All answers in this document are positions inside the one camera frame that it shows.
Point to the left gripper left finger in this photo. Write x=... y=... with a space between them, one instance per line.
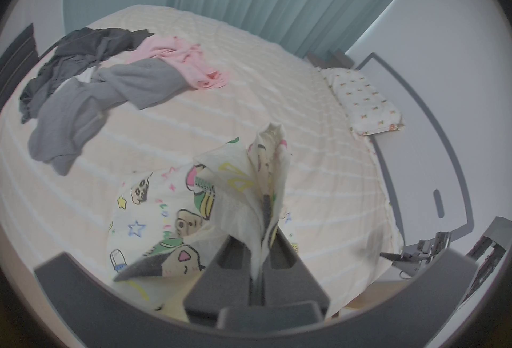
x=218 y=278

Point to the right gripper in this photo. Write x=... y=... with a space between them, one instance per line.
x=410 y=263

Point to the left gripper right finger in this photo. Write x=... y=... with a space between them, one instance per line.
x=294 y=278

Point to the white printed pyjama top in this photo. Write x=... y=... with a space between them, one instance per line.
x=236 y=194

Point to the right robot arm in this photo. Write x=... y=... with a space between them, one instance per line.
x=438 y=242

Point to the bed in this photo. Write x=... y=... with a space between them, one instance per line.
x=328 y=162

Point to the white printed pillow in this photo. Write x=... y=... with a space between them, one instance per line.
x=366 y=102

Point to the grey knit garment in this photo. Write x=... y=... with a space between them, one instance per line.
x=80 y=110

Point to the grey bedside table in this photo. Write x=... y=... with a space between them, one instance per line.
x=330 y=58

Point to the pink garment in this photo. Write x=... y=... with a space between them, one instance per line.
x=180 y=58

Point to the black garment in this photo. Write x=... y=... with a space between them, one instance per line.
x=76 y=58

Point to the black chest of drawers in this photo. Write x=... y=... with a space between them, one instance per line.
x=18 y=54

